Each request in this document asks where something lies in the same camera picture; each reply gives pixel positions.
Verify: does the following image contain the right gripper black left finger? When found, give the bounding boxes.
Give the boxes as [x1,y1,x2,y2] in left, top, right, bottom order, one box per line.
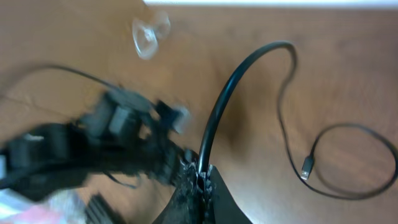
[152,162,206,224]

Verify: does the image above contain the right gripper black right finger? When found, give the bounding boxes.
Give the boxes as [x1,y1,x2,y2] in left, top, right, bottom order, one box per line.
[205,165,252,224]

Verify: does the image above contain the black USB cable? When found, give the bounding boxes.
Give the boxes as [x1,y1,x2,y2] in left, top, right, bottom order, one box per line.
[197,40,398,200]

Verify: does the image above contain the white USB cable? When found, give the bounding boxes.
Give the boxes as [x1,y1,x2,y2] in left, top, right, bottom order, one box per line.
[131,11,172,60]

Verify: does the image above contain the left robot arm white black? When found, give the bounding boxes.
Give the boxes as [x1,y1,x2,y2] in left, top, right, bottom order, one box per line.
[1,90,198,201]

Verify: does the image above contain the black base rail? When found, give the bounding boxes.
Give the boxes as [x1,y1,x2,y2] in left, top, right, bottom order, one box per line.
[85,194,125,224]

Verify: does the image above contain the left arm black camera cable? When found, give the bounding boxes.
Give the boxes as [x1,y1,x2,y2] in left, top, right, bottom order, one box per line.
[18,63,125,91]

